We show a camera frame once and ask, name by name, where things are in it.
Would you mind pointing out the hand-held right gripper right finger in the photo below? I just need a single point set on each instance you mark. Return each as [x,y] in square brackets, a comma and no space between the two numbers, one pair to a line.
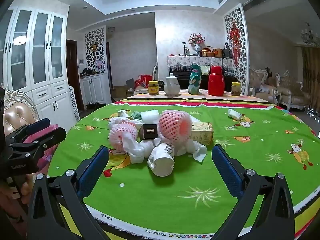
[226,173]

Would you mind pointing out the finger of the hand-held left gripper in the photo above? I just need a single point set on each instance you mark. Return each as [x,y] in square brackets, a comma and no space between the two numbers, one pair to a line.
[52,134]
[37,125]

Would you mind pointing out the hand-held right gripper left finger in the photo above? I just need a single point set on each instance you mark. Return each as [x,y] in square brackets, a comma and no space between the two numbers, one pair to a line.
[92,172]

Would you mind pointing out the pink lined trash bin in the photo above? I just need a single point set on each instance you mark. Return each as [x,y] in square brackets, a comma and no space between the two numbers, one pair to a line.
[45,157]

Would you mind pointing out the beige carton box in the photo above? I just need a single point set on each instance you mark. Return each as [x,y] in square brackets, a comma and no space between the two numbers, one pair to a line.
[202,133]

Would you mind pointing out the white plastic bag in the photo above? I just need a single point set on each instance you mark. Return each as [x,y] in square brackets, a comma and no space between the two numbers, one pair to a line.
[136,152]

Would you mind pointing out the small pink foam fruit net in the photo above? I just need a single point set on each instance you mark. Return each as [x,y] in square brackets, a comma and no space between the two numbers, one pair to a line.
[122,131]

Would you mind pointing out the printed white paper cup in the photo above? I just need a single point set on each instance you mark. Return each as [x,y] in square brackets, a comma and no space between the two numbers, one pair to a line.
[161,163]

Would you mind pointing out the white tissue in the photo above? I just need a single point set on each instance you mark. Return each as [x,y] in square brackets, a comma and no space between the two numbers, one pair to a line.
[123,113]

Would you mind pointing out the small black box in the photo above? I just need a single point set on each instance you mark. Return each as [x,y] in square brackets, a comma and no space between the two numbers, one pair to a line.
[148,132]

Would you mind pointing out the green white wrapper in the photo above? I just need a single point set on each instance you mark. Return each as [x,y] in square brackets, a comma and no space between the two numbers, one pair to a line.
[136,115]

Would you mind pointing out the large pink foam fruit net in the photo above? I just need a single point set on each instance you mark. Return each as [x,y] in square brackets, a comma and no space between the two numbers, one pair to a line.
[172,125]

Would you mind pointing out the white foam block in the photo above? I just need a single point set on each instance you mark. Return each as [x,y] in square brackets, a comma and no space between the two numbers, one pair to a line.
[151,117]

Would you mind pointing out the person's left forearm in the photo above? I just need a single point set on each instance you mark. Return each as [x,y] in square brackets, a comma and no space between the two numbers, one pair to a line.
[10,227]

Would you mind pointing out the person's left hand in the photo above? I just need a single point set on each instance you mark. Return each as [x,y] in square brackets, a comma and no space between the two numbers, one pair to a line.
[26,192]

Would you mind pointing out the ornate tufted leather chair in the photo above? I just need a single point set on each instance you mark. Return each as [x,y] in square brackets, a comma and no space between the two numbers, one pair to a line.
[17,115]

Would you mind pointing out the white lattice floor panel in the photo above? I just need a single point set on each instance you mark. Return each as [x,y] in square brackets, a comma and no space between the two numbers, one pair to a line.
[73,105]

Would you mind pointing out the green printed tablecloth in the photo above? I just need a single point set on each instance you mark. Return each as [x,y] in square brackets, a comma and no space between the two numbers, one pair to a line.
[175,192]

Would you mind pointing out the tall white glass cabinet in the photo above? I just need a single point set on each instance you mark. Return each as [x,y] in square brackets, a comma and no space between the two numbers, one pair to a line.
[40,67]

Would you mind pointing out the dark wooden door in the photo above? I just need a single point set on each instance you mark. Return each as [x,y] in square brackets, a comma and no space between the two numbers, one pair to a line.
[73,75]

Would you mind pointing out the small white cabinet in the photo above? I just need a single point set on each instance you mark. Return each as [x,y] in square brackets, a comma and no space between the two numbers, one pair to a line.
[93,87]

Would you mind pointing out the open cardboard box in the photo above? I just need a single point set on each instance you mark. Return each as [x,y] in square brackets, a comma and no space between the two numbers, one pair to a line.
[122,90]

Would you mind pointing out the small yellow lid jar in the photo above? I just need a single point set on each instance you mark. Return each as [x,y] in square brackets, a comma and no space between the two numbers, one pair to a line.
[235,89]

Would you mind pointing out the red thermos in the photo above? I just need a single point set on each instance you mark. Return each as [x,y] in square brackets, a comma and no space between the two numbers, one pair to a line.
[216,81]

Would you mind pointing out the green snack bag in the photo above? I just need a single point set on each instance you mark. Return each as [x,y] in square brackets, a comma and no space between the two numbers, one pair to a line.
[195,82]

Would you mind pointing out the white lattice cabinet screen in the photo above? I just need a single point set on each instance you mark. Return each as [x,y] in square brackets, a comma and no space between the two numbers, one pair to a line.
[95,47]

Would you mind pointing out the ornate beige armchair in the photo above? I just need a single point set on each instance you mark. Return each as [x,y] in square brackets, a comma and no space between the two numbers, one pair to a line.
[260,82]
[292,90]

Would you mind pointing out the small red gift bag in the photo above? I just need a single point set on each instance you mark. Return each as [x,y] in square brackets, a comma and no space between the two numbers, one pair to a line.
[137,83]

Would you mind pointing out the white ceramic teapot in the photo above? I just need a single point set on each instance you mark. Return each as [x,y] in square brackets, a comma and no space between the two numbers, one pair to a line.
[172,87]

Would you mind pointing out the yellow label jar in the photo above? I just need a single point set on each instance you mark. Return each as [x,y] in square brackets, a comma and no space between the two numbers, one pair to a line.
[153,88]

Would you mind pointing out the black piano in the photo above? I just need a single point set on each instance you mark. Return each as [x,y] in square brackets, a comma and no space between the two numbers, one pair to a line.
[182,78]

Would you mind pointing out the large red gift bag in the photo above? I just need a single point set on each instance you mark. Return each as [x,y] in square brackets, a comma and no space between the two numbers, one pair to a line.
[145,81]

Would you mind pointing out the pale yellow bag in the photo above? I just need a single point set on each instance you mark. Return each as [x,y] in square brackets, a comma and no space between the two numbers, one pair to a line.
[205,70]

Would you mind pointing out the tall white lattice screen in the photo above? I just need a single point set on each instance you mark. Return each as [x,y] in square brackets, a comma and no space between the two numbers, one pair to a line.
[241,55]

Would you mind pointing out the brown bag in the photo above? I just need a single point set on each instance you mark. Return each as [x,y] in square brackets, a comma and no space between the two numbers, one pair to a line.
[218,53]

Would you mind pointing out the floral lace piano cloth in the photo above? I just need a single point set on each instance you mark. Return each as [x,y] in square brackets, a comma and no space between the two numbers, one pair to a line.
[180,61]

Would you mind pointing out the dark handbag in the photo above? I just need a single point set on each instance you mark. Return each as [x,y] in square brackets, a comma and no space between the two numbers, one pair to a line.
[228,52]

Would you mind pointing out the woven basket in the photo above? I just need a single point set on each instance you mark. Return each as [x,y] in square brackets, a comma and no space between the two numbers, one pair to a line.
[208,53]

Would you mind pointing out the brown curtain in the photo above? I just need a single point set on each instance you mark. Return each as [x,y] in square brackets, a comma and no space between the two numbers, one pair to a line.
[311,75]

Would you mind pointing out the flower vase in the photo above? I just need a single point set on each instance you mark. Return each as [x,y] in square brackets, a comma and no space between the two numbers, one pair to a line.
[197,42]

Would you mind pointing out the chandelier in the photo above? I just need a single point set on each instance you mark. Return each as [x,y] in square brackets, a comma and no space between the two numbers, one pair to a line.
[310,36]

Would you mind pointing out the red knot wall decoration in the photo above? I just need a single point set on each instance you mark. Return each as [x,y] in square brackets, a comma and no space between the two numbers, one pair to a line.
[234,40]

